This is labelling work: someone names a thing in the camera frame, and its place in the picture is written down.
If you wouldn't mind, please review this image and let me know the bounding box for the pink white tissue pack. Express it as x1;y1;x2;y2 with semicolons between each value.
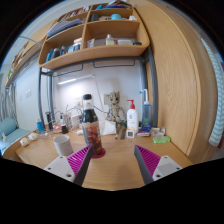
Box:
150;126;167;137

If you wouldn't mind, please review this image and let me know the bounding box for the white speckled cup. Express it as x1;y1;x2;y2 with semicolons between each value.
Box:
53;134;74;158

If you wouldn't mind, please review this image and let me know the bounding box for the brown tree creature figurine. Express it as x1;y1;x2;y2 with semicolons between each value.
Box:
106;90;127;129

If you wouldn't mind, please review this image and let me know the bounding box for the blue flat box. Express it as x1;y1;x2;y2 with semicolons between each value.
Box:
137;125;153;138

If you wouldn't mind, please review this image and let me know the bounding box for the small white desk clock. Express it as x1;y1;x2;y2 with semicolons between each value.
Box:
125;129;136;139

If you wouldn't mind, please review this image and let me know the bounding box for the light wooden wardrobe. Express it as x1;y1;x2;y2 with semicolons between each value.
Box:
131;0;221;164

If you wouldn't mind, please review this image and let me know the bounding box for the grey metal bed frame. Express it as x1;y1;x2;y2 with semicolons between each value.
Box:
37;54;159;133

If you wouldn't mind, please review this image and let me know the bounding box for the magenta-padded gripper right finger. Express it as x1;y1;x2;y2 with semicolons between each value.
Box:
133;144;184;186

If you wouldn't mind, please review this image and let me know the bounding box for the small dark dropper bottle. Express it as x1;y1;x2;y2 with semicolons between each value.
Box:
59;114;69;135

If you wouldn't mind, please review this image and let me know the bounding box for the white red pump bottle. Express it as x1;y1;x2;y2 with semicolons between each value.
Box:
125;99;140;134

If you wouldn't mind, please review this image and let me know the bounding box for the blue spray bottle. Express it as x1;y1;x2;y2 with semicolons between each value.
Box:
139;88;154;128

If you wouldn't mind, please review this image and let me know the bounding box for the green tissue pack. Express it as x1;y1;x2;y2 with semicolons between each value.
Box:
152;134;172;145

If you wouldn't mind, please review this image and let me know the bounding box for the wooden wall shelf unit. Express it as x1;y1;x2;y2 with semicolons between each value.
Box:
37;1;151;70

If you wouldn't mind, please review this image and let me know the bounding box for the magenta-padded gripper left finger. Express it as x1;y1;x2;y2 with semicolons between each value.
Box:
43;144;95;187

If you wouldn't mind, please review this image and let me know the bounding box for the black cylinder gadget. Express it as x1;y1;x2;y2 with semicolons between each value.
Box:
45;111;54;132

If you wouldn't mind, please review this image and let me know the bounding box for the teal bed cushion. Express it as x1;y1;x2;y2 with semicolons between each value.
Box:
0;117;33;151

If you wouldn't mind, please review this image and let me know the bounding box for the crumpled white tissue bag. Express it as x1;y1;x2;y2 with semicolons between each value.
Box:
98;119;118;136

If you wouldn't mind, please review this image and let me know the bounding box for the small white round roll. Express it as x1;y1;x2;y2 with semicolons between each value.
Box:
19;137;30;148
27;132;39;142

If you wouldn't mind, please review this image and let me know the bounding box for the blue white tube bottle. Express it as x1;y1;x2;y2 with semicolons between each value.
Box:
35;117;45;134

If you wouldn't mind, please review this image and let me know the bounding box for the dark cola drink bottle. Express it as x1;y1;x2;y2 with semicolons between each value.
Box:
81;93;105;157

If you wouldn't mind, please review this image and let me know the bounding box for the green white striped towel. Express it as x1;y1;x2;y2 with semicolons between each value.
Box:
199;36;224;148

